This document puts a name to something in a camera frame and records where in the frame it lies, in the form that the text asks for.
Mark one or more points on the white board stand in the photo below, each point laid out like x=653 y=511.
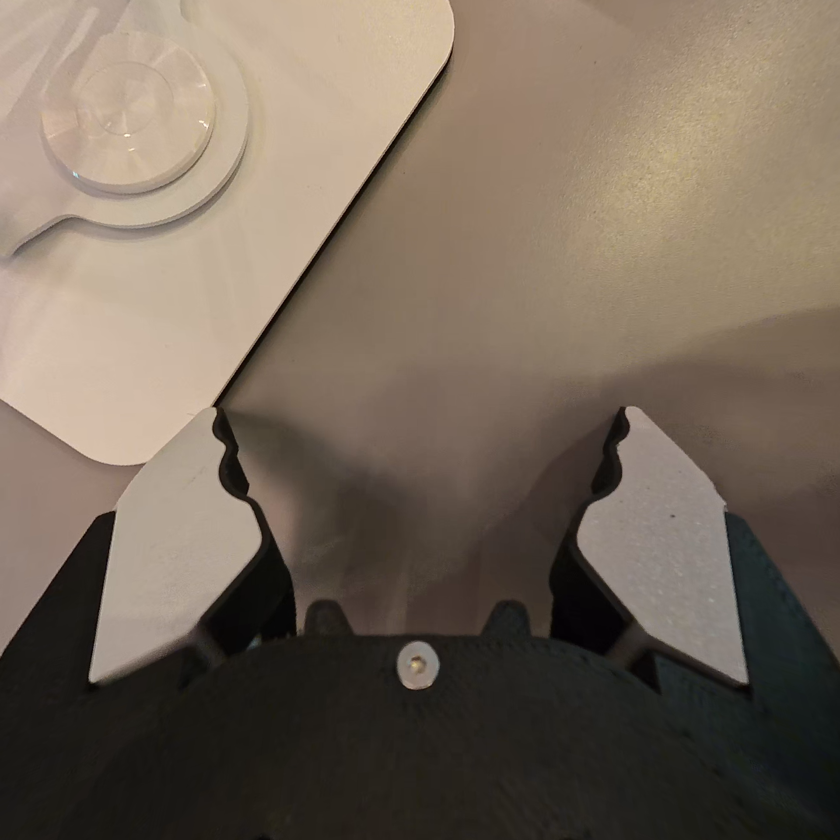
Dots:
x=197 y=295

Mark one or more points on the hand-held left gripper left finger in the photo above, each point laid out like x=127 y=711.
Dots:
x=170 y=558

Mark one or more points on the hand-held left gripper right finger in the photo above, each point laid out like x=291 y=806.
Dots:
x=663 y=577

